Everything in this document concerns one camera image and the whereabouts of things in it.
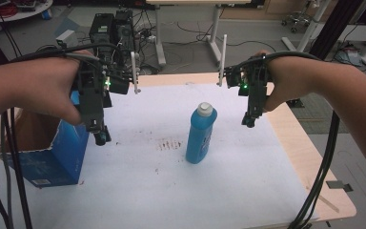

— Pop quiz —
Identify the round white table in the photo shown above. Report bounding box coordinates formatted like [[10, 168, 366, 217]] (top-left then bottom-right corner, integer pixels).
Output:
[[0, 0, 54, 24]]

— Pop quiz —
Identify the person's left hand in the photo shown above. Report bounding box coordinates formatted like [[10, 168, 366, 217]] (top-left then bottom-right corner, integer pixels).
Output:
[[13, 50, 97, 127]]

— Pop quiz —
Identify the small white box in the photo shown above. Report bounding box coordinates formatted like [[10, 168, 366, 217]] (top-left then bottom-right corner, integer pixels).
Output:
[[55, 29, 79, 50]]

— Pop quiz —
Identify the office chair base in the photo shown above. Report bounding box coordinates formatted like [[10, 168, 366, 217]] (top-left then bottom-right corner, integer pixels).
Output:
[[280, 10, 313, 33]]

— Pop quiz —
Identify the grey floor tape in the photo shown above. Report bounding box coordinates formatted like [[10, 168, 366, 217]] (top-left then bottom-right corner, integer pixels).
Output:
[[325, 179, 355, 193]]

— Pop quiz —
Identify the black metal post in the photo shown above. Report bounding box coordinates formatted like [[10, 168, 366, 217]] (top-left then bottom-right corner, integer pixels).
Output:
[[309, 0, 365, 61]]

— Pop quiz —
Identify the white metal stand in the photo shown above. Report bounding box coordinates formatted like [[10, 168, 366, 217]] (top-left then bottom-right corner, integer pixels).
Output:
[[280, 0, 332, 53]]

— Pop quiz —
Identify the black floor cable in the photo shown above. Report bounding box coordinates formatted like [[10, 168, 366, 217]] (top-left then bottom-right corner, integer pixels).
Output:
[[163, 20, 278, 54]]

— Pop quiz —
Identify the white power strip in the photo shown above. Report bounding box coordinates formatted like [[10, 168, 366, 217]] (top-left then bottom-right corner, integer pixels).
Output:
[[138, 30, 157, 45]]

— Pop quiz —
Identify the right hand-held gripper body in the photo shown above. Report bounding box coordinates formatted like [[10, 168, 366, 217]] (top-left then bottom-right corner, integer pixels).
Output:
[[217, 33, 275, 118]]

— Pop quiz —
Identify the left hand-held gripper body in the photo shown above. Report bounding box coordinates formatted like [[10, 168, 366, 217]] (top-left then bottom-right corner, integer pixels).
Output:
[[74, 51, 141, 132]]

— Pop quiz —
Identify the person's right hand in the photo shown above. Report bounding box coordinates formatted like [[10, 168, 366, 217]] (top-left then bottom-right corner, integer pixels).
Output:
[[254, 50, 310, 113]]

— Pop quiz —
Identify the white table mat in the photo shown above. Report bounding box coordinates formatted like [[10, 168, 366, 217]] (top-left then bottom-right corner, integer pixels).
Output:
[[0, 83, 320, 229]]

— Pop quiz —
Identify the black computer tower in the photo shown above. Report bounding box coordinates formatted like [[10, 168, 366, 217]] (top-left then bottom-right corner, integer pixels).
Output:
[[88, 9, 135, 55]]

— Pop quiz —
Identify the white desk with metal legs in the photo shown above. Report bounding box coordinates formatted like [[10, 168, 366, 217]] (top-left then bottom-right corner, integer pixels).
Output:
[[145, 0, 253, 67]]

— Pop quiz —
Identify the blue bottle with white cap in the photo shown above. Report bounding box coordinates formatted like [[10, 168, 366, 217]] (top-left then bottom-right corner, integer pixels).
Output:
[[185, 101, 218, 165]]

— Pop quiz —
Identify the blue cardboard box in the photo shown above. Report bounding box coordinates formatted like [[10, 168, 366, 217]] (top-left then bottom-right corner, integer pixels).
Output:
[[0, 90, 113, 189]]

